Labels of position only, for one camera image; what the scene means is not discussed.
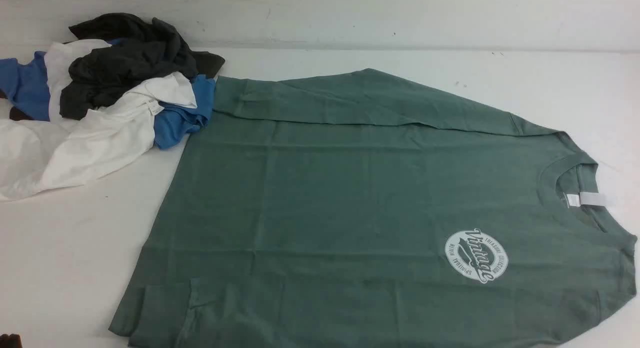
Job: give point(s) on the green long-sleeve shirt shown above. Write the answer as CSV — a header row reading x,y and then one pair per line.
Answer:
x,y
363,210

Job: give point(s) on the brown object at edge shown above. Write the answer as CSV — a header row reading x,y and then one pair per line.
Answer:
x,y
10,341

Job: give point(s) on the white garment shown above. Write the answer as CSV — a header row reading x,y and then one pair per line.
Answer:
x,y
44,155

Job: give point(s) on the dark grey garment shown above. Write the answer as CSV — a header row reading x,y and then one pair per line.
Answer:
x,y
143,50

